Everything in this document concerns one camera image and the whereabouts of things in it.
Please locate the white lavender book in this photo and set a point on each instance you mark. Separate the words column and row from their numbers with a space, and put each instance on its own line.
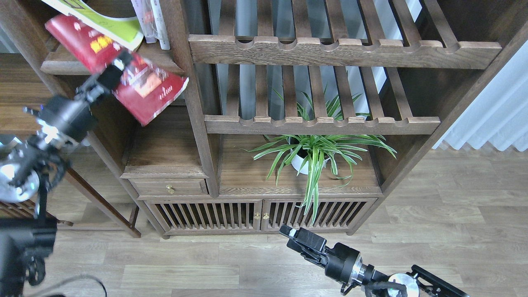
column 144, row 12

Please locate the white pleated curtain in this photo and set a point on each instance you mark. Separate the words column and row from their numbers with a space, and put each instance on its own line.
column 499, row 114

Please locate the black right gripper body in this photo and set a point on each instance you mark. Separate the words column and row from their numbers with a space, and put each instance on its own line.
column 341, row 263

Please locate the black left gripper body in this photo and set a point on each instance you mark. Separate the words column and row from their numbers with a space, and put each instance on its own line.
column 63, row 120

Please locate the dark wooden bookshelf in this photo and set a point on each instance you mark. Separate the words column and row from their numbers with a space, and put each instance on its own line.
column 265, row 67

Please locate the brass drawer knob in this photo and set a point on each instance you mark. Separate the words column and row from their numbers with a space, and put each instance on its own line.
column 170, row 189

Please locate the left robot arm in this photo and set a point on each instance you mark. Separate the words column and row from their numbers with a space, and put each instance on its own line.
column 34, row 167

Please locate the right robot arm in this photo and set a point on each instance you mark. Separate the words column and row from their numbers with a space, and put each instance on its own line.
column 411, row 284

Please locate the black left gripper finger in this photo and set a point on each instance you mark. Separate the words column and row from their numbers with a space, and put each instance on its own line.
column 109, row 79

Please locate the white plant pot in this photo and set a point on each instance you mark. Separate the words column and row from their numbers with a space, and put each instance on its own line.
column 302, row 164

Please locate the upright white book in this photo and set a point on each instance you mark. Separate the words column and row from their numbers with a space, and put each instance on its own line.
column 160, row 30

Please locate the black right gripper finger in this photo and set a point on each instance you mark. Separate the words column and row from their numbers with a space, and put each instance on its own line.
column 309, row 254
column 303, row 236

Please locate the red paperback book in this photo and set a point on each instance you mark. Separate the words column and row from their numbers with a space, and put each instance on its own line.
column 145, row 89

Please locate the yellow green book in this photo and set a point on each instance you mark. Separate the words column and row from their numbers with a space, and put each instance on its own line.
column 126, row 31

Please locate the green spider plant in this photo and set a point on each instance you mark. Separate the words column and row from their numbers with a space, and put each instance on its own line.
column 340, row 148

